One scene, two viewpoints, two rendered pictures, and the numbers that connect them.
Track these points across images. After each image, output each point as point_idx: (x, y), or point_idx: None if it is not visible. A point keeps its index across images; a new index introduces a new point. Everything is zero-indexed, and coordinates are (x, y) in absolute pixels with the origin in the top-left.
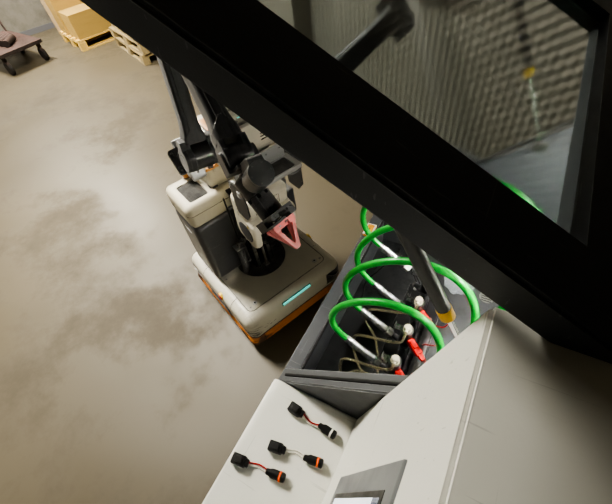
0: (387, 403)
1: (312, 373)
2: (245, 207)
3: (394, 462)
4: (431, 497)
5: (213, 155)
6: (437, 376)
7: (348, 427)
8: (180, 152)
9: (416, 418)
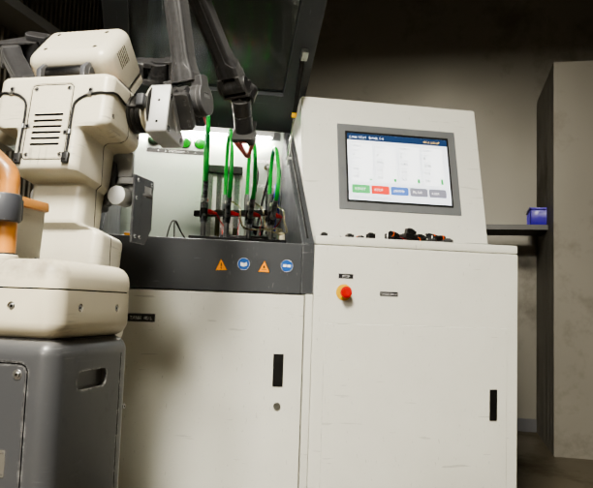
0: (309, 170)
1: (301, 219)
2: (150, 212)
3: (337, 130)
4: (345, 104)
5: None
6: (313, 119)
7: None
8: (204, 88)
9: (325, 126)
